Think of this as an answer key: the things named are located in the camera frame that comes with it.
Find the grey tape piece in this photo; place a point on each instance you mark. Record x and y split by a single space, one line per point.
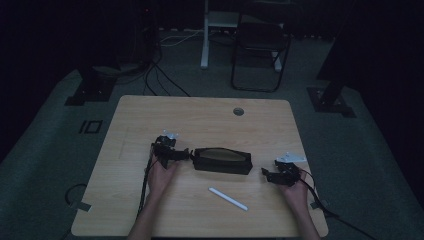
83 206
319 204

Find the white pen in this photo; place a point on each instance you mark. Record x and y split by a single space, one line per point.
228 199

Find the person's left hand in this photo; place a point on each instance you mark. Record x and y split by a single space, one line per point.
160 180

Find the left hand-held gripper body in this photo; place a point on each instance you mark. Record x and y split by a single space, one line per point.
166 150

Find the black pencil case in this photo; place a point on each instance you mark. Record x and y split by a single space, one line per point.
222 163

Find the black folding chair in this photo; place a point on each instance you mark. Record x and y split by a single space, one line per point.
260 50

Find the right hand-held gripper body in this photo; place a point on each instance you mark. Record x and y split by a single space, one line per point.
287 171

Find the person's right hand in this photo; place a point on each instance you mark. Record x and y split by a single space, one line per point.
296 193

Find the white metal table frame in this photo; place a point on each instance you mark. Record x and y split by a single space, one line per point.
206 36

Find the black stand with base plate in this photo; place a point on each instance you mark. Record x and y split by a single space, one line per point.
91 90
331 96

